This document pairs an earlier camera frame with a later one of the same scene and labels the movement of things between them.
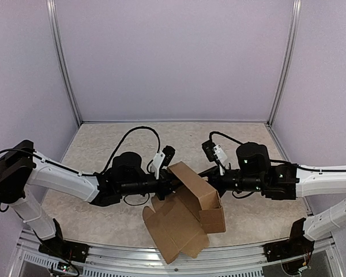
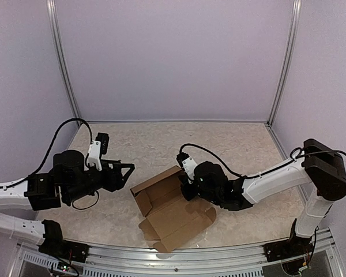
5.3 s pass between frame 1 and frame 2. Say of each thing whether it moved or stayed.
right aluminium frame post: stayed
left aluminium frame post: stayed
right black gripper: moved
